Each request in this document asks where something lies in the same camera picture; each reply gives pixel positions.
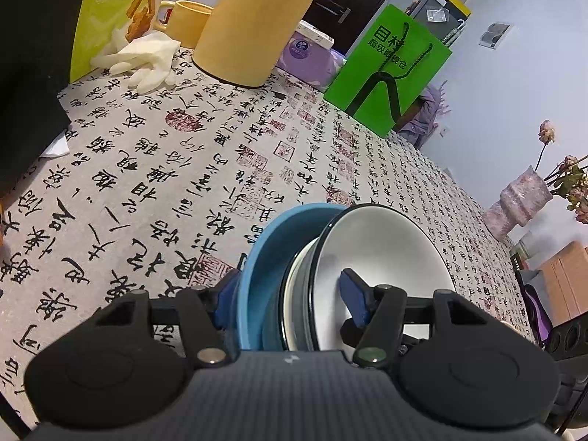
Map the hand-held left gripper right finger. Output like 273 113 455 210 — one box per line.
339 268 501 368

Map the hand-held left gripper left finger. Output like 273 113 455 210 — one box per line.
92 270 242 368

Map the white bowl with black rim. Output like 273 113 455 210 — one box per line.
309 203 458 352

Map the blue bowl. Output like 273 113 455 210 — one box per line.
236 203 350 352

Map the grey and purple cloth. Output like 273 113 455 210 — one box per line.
514 269 554 345

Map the red-topped box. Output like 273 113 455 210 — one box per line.
510 245 534 272

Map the clear drinking glass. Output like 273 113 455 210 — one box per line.
517 230 543 262

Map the printed calligraphy tablecloth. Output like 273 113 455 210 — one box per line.
0 46 543 428

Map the pink textured vase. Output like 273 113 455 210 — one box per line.
484 165 553 242

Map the dried pink rose bouquet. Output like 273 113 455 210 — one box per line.
538 119 588 226

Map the purple puffer jacket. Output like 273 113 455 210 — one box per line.
397 80 448 150

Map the green paper bag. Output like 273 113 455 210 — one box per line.
324 4 453 139

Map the white paper scrap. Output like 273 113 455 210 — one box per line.
43 131 71 157

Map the purple tissue pack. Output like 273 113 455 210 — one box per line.
276 34 345 93

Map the white rubber glove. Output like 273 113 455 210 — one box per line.
89 32 182 95

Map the white flat box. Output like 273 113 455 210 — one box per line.
294 21 335 49

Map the yellow thermos jug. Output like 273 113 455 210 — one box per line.
192 0 323 88

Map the yellow mug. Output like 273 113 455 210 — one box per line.
154 0 214 50

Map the dark entrance door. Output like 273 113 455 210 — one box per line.
303 0 400 53

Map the grey refrigerator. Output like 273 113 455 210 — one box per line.
404 0 472 49

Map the black paper bag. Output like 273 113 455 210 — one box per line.
0 0 95 194

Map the yellow box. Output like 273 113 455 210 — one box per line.
438 0 472 17

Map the yellow-green snack bag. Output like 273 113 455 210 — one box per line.
69 0 178 83

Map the grey wall panel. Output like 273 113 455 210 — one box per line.
478 21 512 49

